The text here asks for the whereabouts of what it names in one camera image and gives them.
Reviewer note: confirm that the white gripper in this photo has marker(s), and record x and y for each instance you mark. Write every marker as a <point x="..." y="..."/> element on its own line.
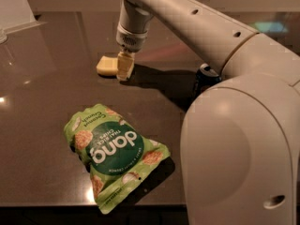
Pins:
<point x="132" y="41"/>

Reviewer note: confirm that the yellow sponge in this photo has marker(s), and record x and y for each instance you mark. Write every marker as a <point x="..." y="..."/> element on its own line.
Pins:
<point x="107" y="66"/>

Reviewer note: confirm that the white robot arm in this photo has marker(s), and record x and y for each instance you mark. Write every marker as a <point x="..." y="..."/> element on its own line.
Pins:
<point x="240" y="138"/>

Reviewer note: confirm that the blue Pepsi can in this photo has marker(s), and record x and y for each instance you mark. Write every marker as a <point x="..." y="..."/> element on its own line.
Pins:
<point x="205" y="78"/>

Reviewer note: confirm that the green dang chips bag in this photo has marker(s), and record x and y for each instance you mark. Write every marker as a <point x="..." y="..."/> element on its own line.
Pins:
<point x="117" y="156"/>

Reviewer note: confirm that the white object at left edge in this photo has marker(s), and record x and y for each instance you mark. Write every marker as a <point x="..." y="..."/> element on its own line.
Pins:
<point x="15" y="16"/>

